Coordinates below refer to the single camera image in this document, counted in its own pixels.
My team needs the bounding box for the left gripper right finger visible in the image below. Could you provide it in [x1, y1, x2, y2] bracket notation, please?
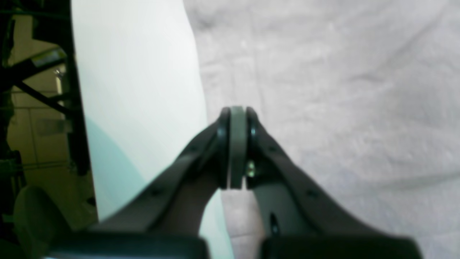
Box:
[246, 108, 422, 259]

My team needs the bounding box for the mauve pink t-shirt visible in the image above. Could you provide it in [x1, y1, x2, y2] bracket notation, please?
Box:
[184, 0, 459, 259]

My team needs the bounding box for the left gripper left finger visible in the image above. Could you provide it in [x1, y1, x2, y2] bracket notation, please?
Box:
[47, 108, 234, 259]

